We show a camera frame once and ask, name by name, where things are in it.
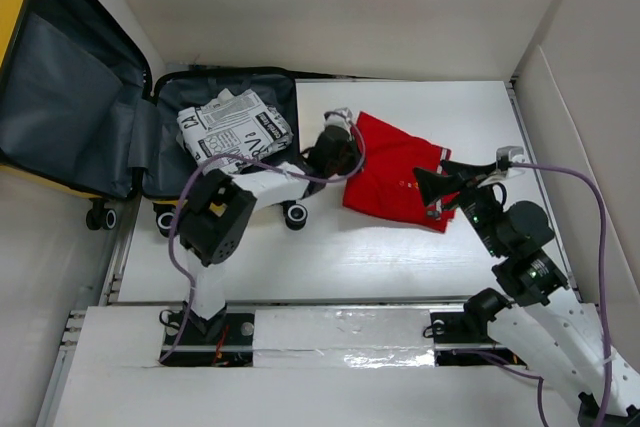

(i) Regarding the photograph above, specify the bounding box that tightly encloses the yellow Pikachu suitcase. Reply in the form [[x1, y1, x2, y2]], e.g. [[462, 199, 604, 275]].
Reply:
[[1, 0, 299, 230]]

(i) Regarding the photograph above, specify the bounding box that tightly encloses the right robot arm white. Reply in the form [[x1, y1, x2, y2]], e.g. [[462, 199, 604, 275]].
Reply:
[[413, 159, 639, 426]]

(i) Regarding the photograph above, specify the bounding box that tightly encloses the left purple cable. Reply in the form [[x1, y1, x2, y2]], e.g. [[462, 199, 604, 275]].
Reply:
[[168, 116, 367, 363]]

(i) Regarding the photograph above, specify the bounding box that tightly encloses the red shirt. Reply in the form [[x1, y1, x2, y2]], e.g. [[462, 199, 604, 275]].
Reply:
[[342, 112, 454, 233]]

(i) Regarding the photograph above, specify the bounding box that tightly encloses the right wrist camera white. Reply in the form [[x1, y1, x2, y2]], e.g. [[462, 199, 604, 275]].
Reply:
[[487, 146, 526, 183]]

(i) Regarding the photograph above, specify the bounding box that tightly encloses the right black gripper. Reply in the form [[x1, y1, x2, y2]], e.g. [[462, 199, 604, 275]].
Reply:
[[410, 158, 505, 256]]

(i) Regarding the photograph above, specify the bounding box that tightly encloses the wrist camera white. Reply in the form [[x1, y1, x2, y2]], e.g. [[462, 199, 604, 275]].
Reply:
[[487, 146, 526, 183], [324, 107, 353, 132]]

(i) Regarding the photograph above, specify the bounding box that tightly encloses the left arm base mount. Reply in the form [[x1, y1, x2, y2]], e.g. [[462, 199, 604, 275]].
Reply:
[[159, 309, 255, 368]]

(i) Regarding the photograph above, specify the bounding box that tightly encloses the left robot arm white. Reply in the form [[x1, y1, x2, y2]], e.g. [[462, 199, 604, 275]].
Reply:
[[168, 121, 366, 345]]

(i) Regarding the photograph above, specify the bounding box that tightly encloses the black white striped garment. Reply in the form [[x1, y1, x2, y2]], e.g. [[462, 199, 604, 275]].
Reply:
[[216, 88, 234, 103]]

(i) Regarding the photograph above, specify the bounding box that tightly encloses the aluminium front rail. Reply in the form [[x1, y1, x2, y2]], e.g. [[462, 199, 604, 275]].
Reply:
[[59, 296, 581, 353]]

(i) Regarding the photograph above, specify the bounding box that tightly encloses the newspaper print cloth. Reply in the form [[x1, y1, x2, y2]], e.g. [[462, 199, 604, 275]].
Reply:
[[177, 89, 294, 174]]

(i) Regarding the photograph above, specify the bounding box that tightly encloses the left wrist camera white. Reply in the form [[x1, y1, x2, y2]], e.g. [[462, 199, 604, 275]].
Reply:
[[324, 107, 353, 132]]

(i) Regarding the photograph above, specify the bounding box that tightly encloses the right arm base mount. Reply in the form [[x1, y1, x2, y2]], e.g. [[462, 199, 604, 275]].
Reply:
[[422, 311, 526, 367]]

